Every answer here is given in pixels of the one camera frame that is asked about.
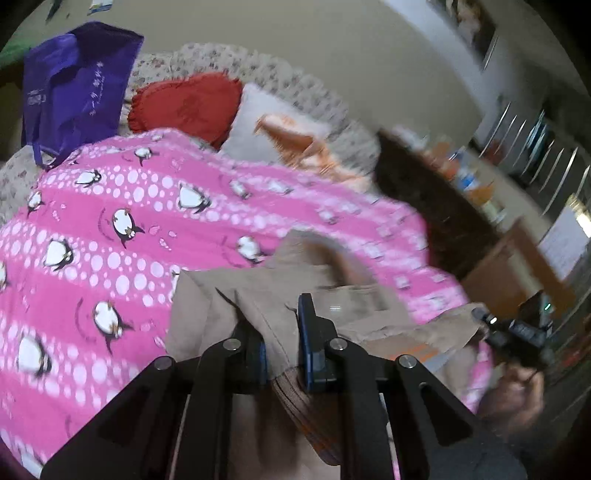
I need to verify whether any red pillow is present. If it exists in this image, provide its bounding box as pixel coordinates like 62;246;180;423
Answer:
127;73;244;151

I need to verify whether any purple tote bag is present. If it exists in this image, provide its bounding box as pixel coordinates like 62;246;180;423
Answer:
21;21;145;169

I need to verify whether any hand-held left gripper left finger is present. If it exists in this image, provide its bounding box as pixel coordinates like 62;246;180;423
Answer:
41;318;269;480

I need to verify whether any white pillow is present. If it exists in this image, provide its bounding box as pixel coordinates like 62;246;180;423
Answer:
218;83;333;167

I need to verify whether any large wall picture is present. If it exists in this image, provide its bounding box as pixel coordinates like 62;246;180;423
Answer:
427;0;502;72

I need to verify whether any peach fringed scarf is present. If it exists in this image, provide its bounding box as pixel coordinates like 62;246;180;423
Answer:
254;113;352;183

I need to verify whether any beige zip jacket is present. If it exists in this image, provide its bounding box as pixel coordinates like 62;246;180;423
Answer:
164;228;492;480

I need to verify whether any dark wooden cabinet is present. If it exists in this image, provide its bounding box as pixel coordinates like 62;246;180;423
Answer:
373;129;502;282

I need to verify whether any person's right hand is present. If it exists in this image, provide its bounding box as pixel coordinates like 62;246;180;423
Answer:
476;362;548;441

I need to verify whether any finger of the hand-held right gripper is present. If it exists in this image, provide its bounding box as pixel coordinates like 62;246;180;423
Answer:
470;307;499;330

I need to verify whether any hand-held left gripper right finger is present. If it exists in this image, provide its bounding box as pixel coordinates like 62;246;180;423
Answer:
297;292;528;480

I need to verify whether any pink penguin blanket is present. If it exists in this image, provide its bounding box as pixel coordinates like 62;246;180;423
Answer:
0;128;495;480

